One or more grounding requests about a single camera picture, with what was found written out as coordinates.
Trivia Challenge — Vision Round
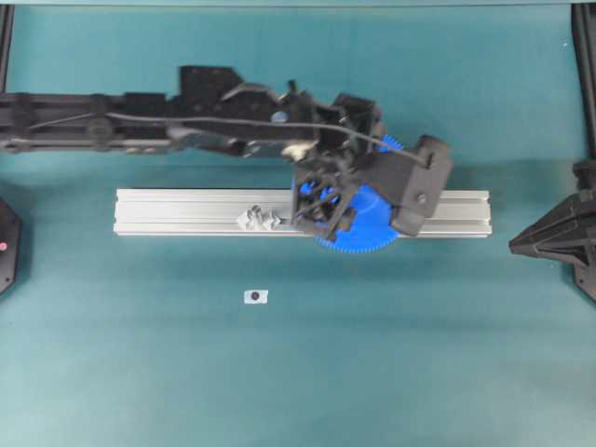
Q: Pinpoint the black right gripper lattice finger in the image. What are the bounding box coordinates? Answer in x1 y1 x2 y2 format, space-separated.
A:
508 191 595 267

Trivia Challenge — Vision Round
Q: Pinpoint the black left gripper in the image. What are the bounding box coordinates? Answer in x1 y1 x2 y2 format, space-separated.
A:
291 93 386 236

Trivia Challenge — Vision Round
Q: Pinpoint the large blue plastic gear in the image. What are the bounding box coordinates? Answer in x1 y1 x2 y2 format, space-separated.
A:
297 133 402 255

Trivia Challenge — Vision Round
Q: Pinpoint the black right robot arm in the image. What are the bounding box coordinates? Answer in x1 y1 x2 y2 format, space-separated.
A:
508 160 595 299

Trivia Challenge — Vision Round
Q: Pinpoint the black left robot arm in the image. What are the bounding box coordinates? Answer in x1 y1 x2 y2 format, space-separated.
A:
1 66 385 239

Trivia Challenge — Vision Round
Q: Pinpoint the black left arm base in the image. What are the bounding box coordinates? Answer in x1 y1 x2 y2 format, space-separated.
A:
0 199 22 293

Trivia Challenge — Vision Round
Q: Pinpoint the white marker sticker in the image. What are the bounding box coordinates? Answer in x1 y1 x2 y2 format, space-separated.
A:
243 290 268 305

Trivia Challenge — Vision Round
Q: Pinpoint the left clear shaft mount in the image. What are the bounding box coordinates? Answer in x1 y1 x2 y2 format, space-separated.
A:
237 205 281 232

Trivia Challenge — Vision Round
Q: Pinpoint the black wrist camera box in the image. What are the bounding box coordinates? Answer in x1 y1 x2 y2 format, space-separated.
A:
356 135 453 237

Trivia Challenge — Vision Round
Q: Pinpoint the black camera cable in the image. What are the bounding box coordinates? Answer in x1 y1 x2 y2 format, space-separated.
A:
22 111 429 167

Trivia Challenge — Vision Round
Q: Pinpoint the silver aluminium extrusion rail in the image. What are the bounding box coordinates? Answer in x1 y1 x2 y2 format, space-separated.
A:
114 189 492 238

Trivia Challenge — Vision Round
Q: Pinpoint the black right frame post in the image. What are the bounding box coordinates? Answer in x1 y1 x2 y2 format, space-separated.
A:
571 2 595 158

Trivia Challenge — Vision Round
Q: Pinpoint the black frame post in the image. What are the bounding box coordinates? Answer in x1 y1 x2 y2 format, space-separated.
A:
571 2 595 158
0 4 15 93

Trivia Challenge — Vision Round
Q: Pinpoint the black left frame post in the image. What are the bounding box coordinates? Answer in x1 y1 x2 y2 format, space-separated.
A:
0 4 15 93

